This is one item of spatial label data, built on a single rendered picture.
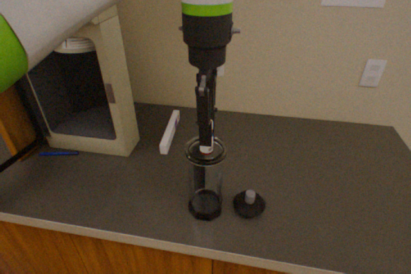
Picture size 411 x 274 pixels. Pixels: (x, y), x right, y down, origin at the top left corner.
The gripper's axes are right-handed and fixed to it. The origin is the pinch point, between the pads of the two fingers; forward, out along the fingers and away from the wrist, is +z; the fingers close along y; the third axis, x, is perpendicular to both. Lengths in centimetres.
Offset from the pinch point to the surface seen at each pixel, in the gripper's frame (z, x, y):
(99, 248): 43, 33, -10
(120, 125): 13.9, 32.8, 17.0
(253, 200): 23.7, -13.3, 1.1
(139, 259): 45, 20, -10
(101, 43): -13.6, 33.0, 17.0
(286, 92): 18, -25, 60
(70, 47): -11.5, 44.5, 18.9
